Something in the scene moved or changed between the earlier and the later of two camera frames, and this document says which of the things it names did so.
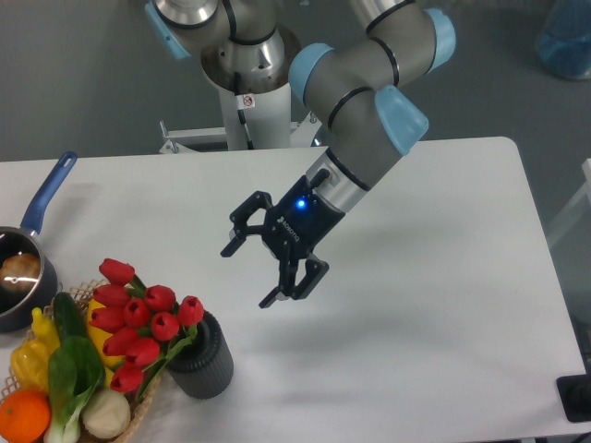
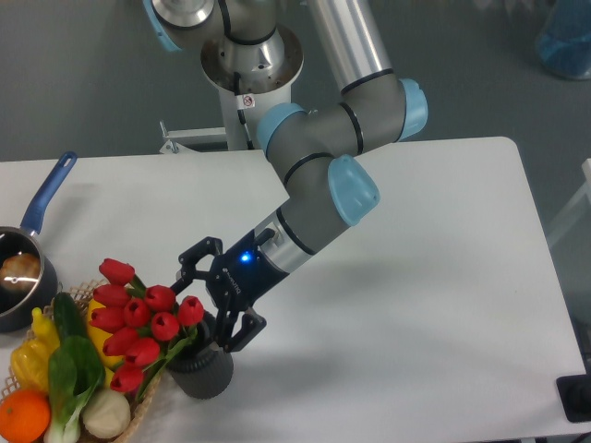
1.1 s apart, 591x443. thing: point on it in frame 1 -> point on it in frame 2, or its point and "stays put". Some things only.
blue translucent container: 563,44 stays put
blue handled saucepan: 29,279 stays put
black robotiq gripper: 296,222 -> 235,281
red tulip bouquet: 144,326 stays put
